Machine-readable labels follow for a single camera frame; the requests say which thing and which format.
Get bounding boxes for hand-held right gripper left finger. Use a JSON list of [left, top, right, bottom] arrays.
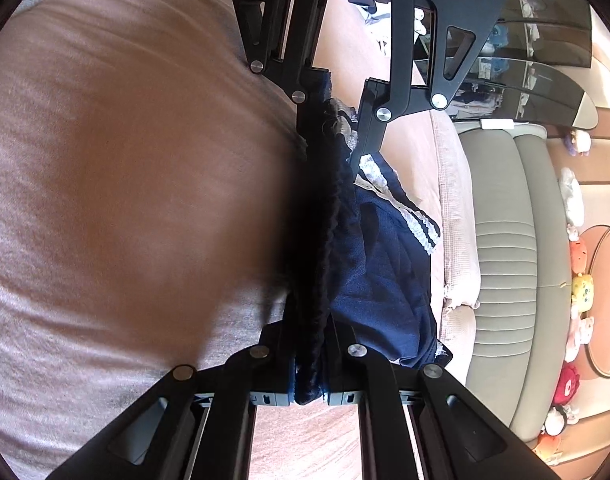
[[45, 320, 306, 480]]

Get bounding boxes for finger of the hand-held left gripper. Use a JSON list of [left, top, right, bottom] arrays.
[[346, 0, 500, 177], [227, 0, 333, 136]]

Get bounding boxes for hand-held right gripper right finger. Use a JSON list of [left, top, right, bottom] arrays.
[[325, 320, 558, 480]]

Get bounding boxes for white navy-trimmed printed garment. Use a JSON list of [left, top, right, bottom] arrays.
[[362, 2, 393, 58]]

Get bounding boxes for navy striped shorts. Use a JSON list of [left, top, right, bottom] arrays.
[[285, 67, 453, 406]]

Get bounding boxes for glass display cabinet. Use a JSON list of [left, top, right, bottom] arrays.
[[415, 0, 600, 126]]

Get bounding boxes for pink sheeted bed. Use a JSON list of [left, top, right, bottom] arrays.
[[0, 0, 486, 480]]

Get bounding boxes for grey padded headboard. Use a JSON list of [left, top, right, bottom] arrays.
[[455, 125, 576, 443]]

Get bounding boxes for black white penguin plush toy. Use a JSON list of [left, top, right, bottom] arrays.
[[542, 405, 578, 436]]

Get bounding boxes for orange plush toy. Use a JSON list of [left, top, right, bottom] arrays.
[[535, 432, 566, 461]]

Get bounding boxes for red plush toy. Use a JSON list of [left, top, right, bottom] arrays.
[[552, 362, 580, 403]]

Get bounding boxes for pink white cat plush toy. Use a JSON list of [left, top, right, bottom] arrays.
[[565, 316, 596, 363]]

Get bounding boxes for peach plush toy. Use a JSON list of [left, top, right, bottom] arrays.
[[567, 227, 588, 275]]

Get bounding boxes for yellow plush toy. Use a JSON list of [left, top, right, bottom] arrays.
[[570, 274, 598, 317]]

